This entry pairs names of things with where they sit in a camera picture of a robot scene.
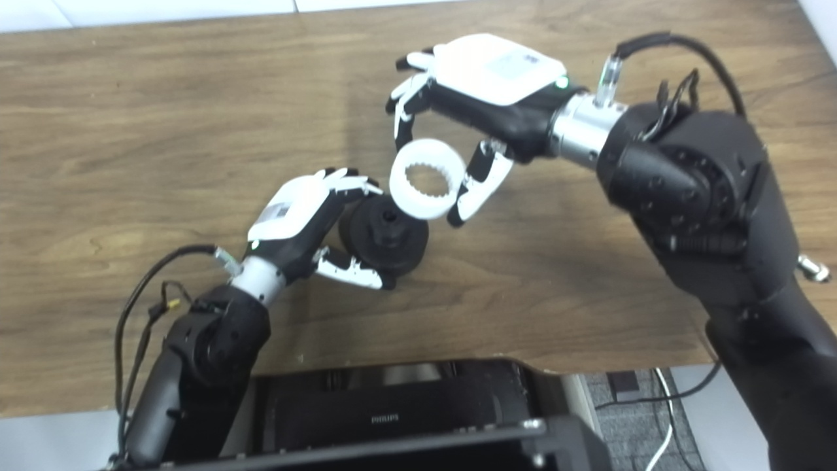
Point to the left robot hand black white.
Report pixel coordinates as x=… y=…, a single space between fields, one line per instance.
x=291 y=212

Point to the black robot torso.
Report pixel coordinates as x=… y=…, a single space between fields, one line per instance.
x=392 y=412

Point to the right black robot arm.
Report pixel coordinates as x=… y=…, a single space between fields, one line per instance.
x=719 y=216

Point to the small black floor box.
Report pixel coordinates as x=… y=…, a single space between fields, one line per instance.
x=623 y=384

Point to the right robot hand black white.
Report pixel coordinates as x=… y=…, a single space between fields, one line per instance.
x=497 y=72

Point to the round black part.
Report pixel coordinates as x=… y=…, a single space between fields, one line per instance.
x=392 y=252

